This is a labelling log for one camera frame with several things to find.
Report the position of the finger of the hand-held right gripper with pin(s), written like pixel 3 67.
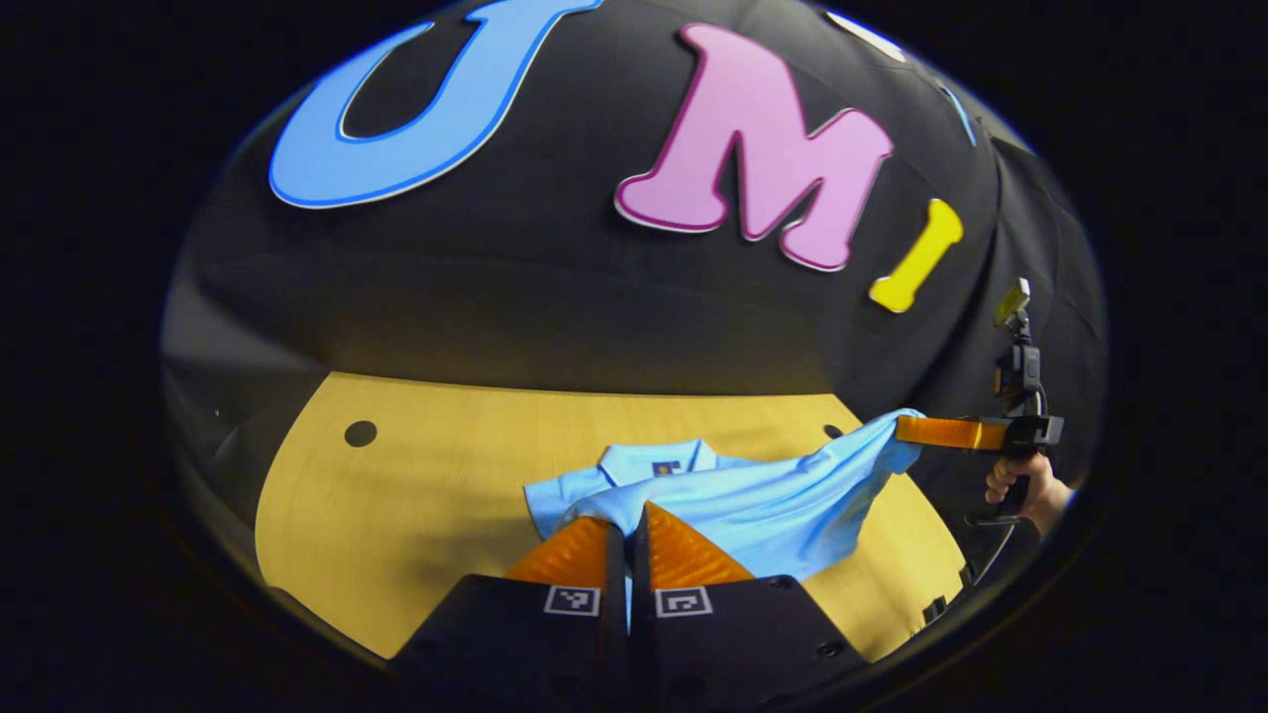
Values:
pixel 946 433

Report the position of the black backdrop cloth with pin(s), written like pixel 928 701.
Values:
pixel 555 297

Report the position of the light blue polo T-shirt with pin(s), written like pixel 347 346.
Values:
pixel 753 505

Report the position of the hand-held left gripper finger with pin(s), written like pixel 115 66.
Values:
pixel 615 594
pixel 640 594

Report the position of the small black table clamp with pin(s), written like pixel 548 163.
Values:
pixel 934 608

